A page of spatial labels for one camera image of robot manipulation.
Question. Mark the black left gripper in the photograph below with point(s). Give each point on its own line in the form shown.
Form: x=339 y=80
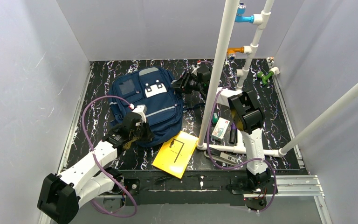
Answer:
x=134 y=132

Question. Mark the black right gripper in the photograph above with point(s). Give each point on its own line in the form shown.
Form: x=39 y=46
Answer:
x=184 y=82

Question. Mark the navy blue student backpack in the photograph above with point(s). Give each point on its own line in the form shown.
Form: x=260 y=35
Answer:
x=151 y=87

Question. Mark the yellow notebook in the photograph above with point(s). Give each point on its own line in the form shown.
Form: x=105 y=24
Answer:
x=165 y=157

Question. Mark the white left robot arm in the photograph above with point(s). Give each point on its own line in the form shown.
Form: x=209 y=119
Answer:
x=63 y=194

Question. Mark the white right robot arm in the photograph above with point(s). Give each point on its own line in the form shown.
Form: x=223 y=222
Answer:
x=248 y=119

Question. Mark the small green eraser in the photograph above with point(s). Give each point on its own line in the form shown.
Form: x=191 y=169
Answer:
x=215 y=118

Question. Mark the black pen on notebook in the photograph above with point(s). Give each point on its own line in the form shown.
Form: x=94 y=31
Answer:
x=176 y=147

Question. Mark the orange pipe valve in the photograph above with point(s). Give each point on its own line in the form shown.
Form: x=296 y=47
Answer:
x=231 y=52

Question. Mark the white rectangular box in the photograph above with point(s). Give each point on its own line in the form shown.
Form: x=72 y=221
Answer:
x=220 y=129

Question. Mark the purple marker pen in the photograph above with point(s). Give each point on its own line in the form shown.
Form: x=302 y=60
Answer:
x=233 y=134

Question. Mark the green pipe valve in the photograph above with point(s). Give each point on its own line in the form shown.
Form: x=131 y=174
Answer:
x=264 y=77

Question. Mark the grey stapler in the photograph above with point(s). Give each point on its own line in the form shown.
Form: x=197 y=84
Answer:
x=223 y=158

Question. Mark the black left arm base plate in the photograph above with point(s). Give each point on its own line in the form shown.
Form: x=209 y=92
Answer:
x=131 y=184

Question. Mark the aluminium rail frame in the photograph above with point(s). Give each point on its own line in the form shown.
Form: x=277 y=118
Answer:
x=157 y=186

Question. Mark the white PVC pipe frame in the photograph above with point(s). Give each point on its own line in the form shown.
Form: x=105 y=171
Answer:
x=244 y=77

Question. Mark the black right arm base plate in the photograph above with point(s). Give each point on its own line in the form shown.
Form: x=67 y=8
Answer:
x=240 y=185

